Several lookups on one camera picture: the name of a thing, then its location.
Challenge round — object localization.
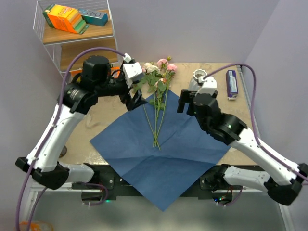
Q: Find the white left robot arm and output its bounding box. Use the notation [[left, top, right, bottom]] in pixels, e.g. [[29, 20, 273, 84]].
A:
[[15, 55, 146, 190]]

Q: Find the teal toothpaste box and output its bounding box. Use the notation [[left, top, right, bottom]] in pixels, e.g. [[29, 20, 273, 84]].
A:
[[78, 8, 108, 26]]

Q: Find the orange box bottom left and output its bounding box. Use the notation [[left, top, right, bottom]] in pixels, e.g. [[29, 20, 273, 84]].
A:
[[70, 69, 82, 77]]

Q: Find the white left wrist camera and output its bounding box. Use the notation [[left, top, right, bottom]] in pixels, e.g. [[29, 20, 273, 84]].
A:
[[122, 53, 144, 88]]

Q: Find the orange box bottom right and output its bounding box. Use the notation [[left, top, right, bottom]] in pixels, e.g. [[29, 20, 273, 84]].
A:
[[111, 67, 123, 78]]

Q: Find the pink white rose stem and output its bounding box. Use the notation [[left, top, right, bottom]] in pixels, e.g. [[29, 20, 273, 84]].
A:
[[142, 62, 166, 150]]

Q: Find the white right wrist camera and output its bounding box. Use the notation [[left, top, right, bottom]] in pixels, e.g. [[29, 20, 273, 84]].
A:
[[196, 76, 217, 96]]

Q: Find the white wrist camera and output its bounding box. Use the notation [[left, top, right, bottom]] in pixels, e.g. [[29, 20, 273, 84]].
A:
[[122, 53, 144, 88], [196, 76, 217, 96]]

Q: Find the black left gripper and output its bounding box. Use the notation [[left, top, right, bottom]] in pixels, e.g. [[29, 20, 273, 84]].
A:
[[98, 72, 149, 110]]

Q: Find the orange box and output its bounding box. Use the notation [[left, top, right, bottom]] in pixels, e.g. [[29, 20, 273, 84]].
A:
[[70, 69, 82, 77], [111, 67, 123, 78]]

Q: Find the orange sponge pack top shelf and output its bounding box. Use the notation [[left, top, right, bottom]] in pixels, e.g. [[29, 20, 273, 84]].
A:
[[42, 4, 89, 34]]

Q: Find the purple rectangular box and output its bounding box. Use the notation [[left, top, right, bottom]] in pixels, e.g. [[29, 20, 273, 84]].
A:
[[226, 70, 239, 100]]

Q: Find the blue wrapping paper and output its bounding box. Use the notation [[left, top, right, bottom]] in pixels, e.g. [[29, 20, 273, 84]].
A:
[[90, 91, 229, 210]]

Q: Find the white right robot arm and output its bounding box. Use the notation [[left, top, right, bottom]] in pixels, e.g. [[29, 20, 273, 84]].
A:
[[177, 89, 308, 206]]

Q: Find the white wire wooden shelf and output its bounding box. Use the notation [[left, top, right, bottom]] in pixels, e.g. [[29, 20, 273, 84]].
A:
[[33, 0, 118, 76]]

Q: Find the beige ribbon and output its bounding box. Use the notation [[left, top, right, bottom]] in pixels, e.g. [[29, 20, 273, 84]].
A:
[[83, 114, 101, 129]]

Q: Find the metal tin can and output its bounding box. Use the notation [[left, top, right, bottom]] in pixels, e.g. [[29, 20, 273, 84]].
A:
[[59, 146, 67, 158]]

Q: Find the white ribbed ceramic vase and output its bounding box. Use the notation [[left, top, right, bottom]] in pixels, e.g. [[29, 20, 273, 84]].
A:
[[188, 69, 207, 91]]

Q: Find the aluminium frame rail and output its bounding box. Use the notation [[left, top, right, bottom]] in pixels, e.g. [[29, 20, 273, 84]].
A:
[[237, 64, 295, 231]]

